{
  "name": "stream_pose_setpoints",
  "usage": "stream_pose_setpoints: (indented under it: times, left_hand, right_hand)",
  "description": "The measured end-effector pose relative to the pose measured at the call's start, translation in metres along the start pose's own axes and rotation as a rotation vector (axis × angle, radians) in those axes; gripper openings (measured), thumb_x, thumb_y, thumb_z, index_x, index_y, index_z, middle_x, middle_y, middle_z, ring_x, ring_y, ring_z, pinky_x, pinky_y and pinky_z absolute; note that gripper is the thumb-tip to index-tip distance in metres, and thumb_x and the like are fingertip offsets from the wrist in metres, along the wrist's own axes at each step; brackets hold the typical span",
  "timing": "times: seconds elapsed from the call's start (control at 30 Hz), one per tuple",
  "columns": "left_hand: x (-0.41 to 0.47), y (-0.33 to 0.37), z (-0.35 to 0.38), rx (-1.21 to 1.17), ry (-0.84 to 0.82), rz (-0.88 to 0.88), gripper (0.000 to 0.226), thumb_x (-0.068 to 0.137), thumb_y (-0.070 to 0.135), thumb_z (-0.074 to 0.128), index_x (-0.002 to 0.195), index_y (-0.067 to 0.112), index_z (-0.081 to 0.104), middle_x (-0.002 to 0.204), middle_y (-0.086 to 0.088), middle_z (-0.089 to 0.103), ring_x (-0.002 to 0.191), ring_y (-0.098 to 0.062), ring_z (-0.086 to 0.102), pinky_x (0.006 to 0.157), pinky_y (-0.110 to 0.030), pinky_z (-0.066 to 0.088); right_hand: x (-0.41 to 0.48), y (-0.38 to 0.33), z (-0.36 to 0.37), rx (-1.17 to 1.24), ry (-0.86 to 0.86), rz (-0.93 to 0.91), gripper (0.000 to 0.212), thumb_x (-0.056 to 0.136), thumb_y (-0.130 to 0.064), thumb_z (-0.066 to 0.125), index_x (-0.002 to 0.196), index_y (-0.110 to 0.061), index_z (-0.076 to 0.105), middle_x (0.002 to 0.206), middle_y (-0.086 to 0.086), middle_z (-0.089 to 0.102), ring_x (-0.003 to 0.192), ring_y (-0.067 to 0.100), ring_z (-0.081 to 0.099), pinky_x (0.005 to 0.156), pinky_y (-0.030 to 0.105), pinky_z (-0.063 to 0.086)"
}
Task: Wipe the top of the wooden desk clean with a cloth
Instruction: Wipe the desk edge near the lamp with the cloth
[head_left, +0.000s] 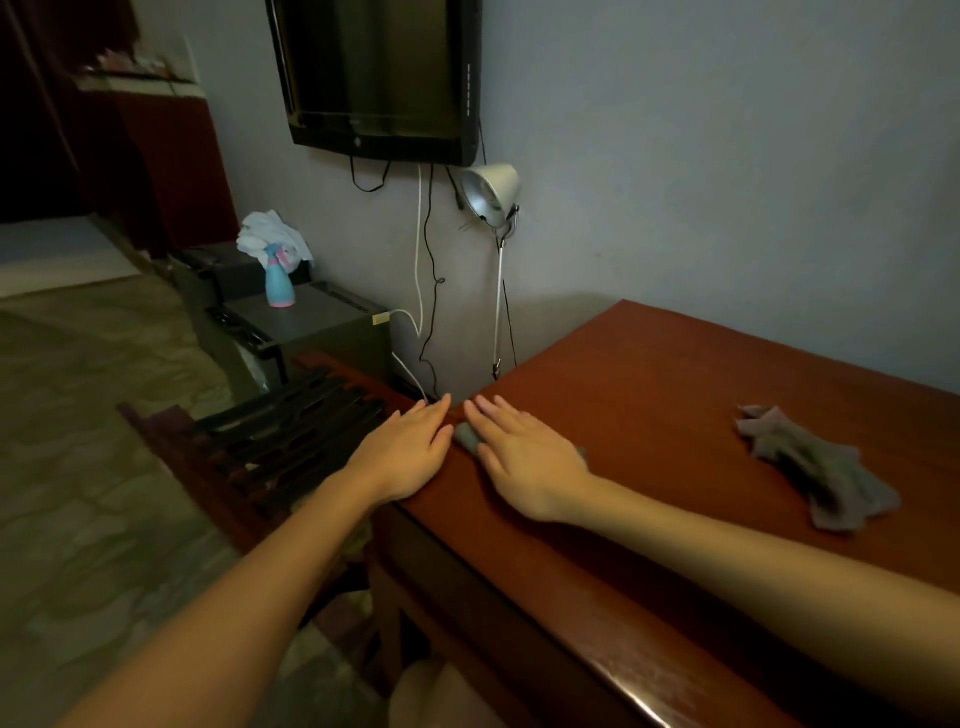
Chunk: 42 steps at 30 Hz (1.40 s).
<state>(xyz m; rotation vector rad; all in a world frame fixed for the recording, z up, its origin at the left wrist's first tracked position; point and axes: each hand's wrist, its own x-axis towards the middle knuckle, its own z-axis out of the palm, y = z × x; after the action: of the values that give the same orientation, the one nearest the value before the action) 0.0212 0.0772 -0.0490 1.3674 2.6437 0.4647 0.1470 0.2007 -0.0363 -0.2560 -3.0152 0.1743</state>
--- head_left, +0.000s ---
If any person's right hand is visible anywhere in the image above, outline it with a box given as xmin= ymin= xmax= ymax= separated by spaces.
xmin=462 ymin=395 xmax=595 ymax=525

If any person's left hand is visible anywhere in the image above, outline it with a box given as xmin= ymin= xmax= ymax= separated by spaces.
xmin=341 ymin=393 xmax=456 ymax=505

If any small grey cleaning cloth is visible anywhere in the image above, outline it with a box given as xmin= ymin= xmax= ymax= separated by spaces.
xmin=453 ymin=421 xmax=591 ymax=460

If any person's right forearm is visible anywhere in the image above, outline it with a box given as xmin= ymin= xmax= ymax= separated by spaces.
xmin=568 ymin=475 xmax=960 ymax=725

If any person's left forearm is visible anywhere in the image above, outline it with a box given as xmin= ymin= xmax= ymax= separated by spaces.
xmin=58 ymin=466 xmax=378 ymax=728

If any wooden slatted luggage rack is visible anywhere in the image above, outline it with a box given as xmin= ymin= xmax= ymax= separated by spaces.
xmin=117 ymin=352 xmax=417 ymax=558

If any brown wooden table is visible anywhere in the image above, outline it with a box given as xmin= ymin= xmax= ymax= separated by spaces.
xmin=366 ymin=299 xmax=960 ymax=728

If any grey mini fridge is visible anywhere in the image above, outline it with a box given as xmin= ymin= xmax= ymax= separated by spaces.
xmin=201 ymin=280 xmax=393 ymax=400

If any silver clamp lamp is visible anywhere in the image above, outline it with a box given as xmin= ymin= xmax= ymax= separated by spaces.
xmin=459 ymin=162 xmax=522 ymax=381

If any blue pink spray bottle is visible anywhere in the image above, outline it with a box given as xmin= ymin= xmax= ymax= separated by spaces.
xmin=262 ymin=243 xmax=297 ymax=310

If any white crumpled cloth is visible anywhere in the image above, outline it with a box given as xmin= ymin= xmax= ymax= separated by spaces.
xmin=236 ymin=210 xmax=315 ymax=272

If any black box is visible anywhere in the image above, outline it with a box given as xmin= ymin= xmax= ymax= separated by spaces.
xmin=171 ymin=240 xmax=313 ymax=303

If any crumpled grey cloth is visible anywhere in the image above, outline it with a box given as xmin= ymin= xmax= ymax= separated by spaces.
xmin=735 ymin=405 xmax=902 ymax=533

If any dark red wooden wardrobe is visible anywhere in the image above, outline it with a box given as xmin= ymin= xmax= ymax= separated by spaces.
xmin=0 ymin=0 xmax=241 ymax=260

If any thin black lamp cable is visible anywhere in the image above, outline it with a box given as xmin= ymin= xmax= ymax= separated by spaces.
xmin=501 ymin=280 xmax=519 ymax=370

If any long black cable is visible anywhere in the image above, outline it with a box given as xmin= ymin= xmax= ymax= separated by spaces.
xmin=417 ymin=165 xmax=447 ymax=400

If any white cable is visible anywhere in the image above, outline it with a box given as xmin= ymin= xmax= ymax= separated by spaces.
xmin=388 ymin=165 xmax=430 ymax=404

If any short looped black cable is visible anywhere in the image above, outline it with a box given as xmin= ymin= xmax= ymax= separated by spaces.
xmin=349 ymin=155 xmax=393 ymax=195

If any black wall television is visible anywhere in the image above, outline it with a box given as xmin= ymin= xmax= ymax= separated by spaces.
xmin=265 ymin=0 xmax=483 ymax=168

